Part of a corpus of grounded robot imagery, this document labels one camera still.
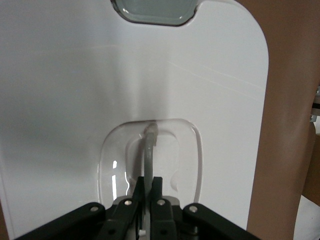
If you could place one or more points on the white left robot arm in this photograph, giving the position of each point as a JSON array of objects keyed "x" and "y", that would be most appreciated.
[{"x": 310, "y": 220}]

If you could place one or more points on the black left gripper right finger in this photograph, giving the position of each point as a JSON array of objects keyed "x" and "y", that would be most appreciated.
[{"x": 162, "y": 220}]

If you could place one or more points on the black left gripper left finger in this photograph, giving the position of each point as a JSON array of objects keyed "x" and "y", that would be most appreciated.
[{"x": 120, "y": 220}]

